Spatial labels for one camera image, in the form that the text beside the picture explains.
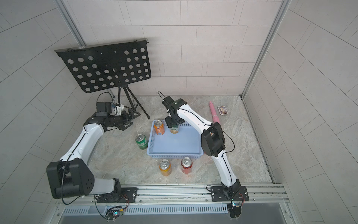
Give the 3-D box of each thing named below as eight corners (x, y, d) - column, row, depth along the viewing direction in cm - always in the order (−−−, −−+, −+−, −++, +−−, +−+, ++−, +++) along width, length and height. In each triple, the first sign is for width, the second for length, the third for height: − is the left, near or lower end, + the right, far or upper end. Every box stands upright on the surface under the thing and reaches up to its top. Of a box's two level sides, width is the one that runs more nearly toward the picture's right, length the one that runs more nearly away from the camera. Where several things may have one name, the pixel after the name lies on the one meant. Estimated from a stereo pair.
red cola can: (181, 174, 80) (180, 168, 71) (181, 163, 84) (181, 156, 75) (192, 174, 80) (192, 168, 71) (191, 163, 84) (192, 156, 75)
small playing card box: (221, 115, 107) (221, 113, 105) (217, 107, 112) (218, 106, 110) (227, 114, 107) (227, 112, 106) (223, 106, 112) (224, 105, 111)
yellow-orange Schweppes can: (161, 176, 79) (158, 170, 70) (162, 165, 83) (159, 158, 74) (170, 176, 79) (169, 170, 70) (171, 165, 83) (170, 158, 74)
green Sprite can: (139, 149, 89) (134, 142, 80) (141, 141, 92) (136, 133, 84) (148, 149, 89) (144, 142, 80) (150, 141, 93) (146, 133, 84)
